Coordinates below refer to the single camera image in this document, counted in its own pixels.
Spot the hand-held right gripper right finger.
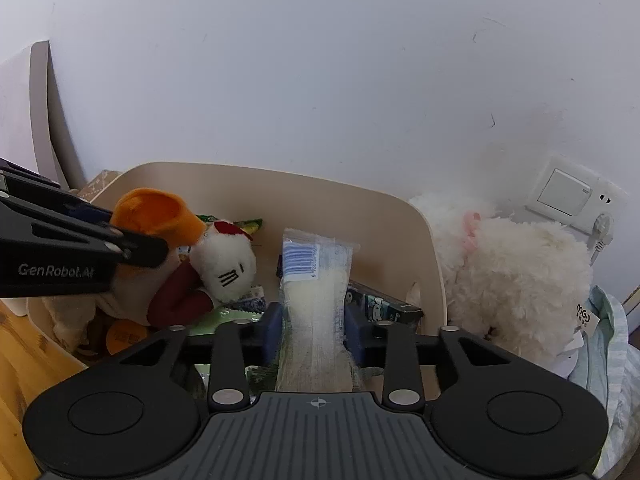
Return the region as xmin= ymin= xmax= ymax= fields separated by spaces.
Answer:
xmin=344 ymin=305 xmax=513 ymax=407

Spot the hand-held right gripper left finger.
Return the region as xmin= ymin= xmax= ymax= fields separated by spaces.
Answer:
xmin=120 ymin=302 xmax=284 ymax=407

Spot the white and purple board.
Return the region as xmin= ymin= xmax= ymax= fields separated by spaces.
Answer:
xmin=0 ymin=40 xmax=87 ymax=191

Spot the wooden desk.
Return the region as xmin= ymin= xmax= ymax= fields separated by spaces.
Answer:
xmin=0 ymin=297 xmax=88 ymax=480

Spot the brown floral cloth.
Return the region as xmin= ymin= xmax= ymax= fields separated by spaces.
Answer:
xmin=75 ymin=170 xmax=123 ymax=198

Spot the white fluffy plush toy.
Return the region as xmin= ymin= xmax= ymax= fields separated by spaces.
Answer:
xmin=407 ymin=191 xmax=596 ymax=368

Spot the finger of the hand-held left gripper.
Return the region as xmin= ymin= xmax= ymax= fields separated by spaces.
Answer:
xmin=0 ymin=156 xmax=114 ymax=227
xmin=0 ymin=194 xmax=170 ymax=268

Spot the white plug with cable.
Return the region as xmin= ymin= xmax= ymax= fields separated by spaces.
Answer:
xmin=590 ymin=212 xmax=616 ymax=266

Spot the orange plastic bottle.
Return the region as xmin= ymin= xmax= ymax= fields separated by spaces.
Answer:
xmin=106 ymin=320 xmax=151 ymax=357

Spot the beige plastic storage bin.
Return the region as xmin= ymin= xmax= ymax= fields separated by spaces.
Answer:
xmin=27 ymin=161 xmax=447 ymax=361

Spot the long blue snack packet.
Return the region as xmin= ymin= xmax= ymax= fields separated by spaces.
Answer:
xmin=347 ymin=282 xmax=425 ymax=328

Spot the clear packet of white gauze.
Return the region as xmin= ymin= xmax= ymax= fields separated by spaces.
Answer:
xmin=275 ymin=227 xmax=362 ymax=393

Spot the white cat plush orange hat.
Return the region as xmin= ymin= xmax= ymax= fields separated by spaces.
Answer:
xmin=107 ymin=187 xmax=258 ymax=331

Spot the white wall switch socket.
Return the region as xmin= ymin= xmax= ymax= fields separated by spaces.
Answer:
xmin=525 ymin=155 xmax=630 ymax=233

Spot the light blue striped clothing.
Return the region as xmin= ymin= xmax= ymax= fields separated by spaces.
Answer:
xmin=570 ymin=285 xmax=628 ymax=478

